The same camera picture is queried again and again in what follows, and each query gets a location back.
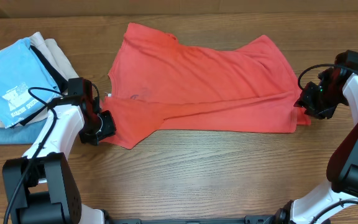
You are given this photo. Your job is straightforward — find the red t-shirt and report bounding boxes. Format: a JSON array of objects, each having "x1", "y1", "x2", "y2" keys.
[{"x1": 103, "y1": 23, "x2": 311, "y2": 149}]

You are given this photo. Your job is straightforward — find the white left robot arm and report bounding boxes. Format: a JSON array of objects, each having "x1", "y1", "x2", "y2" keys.
[{"x1": 2, "y1": 105, "x2": 116, "y2": 224}]

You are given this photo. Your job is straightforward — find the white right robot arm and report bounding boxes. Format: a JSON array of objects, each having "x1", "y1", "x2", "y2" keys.
[{"x1": 271, "y1": 74, "x2": 358, "y2": 223}]

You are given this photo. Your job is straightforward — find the black folded garment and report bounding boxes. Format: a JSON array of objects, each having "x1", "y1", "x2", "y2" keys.
[{"x1": 19, "y1": 45, "x2": 68, "y2": 126}]

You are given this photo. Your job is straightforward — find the folded blue jeans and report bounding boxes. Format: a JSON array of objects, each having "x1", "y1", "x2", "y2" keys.
[{"x1": 0, "y1": 120, "x2": 46, "y2": 145}]

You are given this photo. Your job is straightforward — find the light blue folded t-shirt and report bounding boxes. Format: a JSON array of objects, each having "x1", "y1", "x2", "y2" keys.
[{"x1": 0, "y1": 37, "x2": 60, "y2": 128}]

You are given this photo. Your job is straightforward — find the beige folded garment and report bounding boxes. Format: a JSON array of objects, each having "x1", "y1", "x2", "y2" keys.
[{"x1": 0, "y1": 32, "x2": 79, "y2": 128}]

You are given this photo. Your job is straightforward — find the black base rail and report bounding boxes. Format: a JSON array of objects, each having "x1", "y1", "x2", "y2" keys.
[{"x1": 111, "y1": 215, "x2": 275, "y2": 224}]

